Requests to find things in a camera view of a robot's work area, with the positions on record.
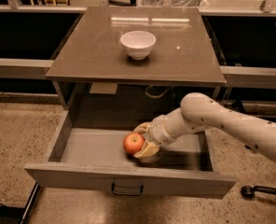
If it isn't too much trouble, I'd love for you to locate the grey open drawer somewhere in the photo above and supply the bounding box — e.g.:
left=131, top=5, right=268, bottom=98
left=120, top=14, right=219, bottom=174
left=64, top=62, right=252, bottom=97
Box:
left=25, top=111, right=236, bottom=199

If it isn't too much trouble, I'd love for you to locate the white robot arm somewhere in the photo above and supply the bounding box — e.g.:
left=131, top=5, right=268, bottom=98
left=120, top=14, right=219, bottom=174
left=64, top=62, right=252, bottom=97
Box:
left=134, top=92, right=276, bottom=163

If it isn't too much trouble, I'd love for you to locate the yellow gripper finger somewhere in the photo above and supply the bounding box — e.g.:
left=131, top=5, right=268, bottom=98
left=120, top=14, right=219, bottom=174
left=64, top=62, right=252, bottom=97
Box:
left=133, top=140, right=159, bottom=160
left=133, top=122, right=150, bottom=134

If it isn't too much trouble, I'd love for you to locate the white wire basket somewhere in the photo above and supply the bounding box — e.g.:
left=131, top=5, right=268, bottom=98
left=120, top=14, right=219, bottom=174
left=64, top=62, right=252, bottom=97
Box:
left=137, top=0, right=209, bottom=7

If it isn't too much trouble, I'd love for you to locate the white ceramic bowl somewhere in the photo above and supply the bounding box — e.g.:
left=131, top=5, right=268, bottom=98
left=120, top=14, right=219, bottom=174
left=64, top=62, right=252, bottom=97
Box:
left=120, top=31, right=157, bottom=60

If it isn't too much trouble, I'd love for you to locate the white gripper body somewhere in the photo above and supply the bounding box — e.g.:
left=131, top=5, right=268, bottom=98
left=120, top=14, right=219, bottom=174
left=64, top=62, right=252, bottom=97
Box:
left=147, top=115, right=175, bottom=147

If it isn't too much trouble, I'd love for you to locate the red apple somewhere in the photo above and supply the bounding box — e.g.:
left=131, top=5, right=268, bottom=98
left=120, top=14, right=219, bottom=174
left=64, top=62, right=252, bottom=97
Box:
left=123, top=133, right=145, bottom=155

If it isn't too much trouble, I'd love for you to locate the black drawer handle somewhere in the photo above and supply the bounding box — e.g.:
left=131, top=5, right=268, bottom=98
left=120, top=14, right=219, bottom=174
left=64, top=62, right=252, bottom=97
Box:
left=111, top=183, right=144, bottom=196

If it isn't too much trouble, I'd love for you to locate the grey cabinet counter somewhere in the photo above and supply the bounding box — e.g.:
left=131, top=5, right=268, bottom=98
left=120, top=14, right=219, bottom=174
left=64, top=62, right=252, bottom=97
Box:
left=45, top=6, right=228, bottom=117

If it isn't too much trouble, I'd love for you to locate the white cable under counter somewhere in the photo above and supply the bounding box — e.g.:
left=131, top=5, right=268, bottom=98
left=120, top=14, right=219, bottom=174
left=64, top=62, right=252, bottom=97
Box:
left=145, top=85, right=171, bottom=99

